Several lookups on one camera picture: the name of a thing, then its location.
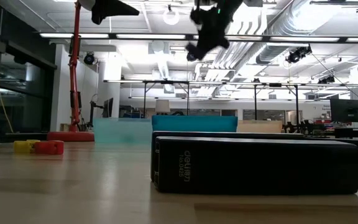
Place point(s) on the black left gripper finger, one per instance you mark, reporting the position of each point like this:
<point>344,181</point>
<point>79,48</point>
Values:
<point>110,9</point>

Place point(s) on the large black stapler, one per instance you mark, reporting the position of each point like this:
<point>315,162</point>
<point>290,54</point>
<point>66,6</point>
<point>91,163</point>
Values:
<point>259,168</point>

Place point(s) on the red mini stapler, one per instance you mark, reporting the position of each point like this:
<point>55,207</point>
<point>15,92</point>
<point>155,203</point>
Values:
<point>50,147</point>

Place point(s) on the yellow mini stapler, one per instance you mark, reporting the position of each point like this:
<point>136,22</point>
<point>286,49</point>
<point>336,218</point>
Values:
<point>22,147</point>

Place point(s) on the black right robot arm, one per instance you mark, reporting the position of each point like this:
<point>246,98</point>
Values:
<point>228,4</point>

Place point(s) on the black monitor on arm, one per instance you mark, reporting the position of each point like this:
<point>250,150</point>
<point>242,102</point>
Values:
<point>108,108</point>

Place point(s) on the black background robot arm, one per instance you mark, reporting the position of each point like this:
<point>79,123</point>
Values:
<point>300,127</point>

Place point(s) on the black ceiling spotlight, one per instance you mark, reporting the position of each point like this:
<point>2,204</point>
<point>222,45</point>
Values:
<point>191,57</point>
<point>89,58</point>

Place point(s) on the black ceiling light track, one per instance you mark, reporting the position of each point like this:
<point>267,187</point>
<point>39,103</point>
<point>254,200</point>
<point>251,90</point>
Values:
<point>112,35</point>

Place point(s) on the round white ceiling lamp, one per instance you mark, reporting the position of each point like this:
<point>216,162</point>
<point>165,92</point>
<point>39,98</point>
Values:
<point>171,17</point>

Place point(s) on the blue plastic bin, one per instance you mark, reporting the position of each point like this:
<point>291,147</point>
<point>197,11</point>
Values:
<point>194,124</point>

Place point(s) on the black spotlight cluster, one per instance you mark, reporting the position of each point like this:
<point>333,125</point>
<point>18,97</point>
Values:
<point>298,54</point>

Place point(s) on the red desk lamp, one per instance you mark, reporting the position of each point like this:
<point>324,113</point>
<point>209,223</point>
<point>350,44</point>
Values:
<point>74,93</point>

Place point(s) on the orange plastic bin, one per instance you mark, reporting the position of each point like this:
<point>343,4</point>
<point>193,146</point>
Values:
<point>256,127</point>

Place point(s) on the green translucent plastic bin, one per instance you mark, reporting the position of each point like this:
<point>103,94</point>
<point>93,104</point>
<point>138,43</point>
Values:
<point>120,130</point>

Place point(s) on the black spotlight pair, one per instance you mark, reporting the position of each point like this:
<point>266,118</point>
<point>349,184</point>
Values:
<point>326,79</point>

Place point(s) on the red storage box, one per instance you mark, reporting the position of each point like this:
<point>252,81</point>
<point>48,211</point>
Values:
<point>322,120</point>

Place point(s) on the black computer monitor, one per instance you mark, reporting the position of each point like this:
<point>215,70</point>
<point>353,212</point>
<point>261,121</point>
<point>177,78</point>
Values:
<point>348,110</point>

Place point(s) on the black desk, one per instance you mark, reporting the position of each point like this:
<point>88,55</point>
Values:
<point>350,132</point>

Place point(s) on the silver ventilation duct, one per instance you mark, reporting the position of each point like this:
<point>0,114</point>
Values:
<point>287,18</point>

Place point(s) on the black metal rig frame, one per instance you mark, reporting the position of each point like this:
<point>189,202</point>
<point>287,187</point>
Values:
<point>145,105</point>
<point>255,105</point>

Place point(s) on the black aluminium table frame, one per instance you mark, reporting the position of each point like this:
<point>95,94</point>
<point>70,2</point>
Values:
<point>328,142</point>

